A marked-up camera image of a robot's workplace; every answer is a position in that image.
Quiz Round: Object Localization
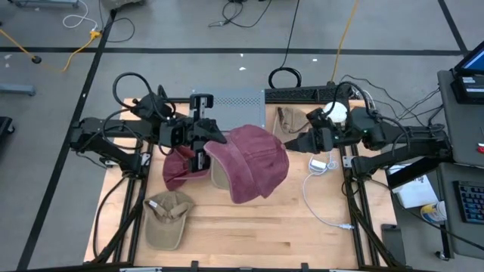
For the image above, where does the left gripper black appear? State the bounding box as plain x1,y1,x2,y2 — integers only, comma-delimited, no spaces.
158,93,228,173

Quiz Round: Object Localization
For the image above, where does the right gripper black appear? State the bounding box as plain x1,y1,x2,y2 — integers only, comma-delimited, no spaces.
284,107,343,154

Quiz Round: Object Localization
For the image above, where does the beige baseball cap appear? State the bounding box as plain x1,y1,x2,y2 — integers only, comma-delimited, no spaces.
271,106,312,144
209,157,232,191

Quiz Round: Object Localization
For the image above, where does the olive khaki baseball cap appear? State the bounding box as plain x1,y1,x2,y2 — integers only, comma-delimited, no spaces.
142,190,195,252

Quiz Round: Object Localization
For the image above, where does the white mushroom table lamp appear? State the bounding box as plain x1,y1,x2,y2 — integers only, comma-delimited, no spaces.
322,100,349,124

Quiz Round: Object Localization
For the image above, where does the white paper box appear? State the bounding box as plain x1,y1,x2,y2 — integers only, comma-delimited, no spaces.
387,165,439,210

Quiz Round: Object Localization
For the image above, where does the black tablet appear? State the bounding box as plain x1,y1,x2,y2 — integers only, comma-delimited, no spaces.
380,223,408,266

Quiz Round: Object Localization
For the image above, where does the white wipes canister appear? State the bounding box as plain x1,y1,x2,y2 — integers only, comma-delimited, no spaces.
419,200,448,224

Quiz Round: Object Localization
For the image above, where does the grey computer desk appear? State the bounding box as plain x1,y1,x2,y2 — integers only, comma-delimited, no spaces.
385,70,484,261

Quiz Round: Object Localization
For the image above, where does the black box with label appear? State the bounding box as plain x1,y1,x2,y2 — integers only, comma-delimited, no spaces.
450,73,484,105

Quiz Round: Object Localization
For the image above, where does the black keyboard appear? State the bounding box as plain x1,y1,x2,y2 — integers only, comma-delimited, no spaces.
452,180,484,225

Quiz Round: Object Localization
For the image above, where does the monitor with blue screen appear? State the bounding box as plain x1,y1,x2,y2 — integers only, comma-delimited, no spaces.
453,40,484,76

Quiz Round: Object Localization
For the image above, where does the grey metal bar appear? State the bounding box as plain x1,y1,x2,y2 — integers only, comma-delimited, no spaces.
0,83,37,97

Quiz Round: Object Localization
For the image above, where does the black chair base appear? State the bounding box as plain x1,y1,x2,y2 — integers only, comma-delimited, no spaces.
0,116,16,152

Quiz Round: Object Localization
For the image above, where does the grey metal stand foot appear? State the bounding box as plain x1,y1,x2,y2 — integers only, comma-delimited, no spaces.
7,0,80,9

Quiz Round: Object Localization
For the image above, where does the white charger cable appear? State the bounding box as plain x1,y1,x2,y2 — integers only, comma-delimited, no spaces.
301,150,356,231

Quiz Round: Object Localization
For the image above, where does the yellow hanging cable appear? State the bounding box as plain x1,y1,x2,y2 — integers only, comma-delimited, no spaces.
330,0,360,85

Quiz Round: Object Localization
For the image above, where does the coiled black cable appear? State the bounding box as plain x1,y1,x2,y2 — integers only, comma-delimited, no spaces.
267,0,303,90

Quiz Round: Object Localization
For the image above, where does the thin black floor cable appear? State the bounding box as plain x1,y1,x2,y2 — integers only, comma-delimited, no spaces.
207,0,274,29

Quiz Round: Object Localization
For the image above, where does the black aluminium table frame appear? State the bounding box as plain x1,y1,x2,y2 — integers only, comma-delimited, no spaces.
83,96,408,272

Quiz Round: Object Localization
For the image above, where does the looped black floor cable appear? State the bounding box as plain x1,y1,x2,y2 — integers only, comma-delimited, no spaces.
98,0,136,43

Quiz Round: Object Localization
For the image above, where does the yellow floor cable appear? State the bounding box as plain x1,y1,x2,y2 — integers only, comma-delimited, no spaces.
0,28,103,73

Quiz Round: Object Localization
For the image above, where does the white floor cable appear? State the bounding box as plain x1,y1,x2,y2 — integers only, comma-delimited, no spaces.
62,0,99,32

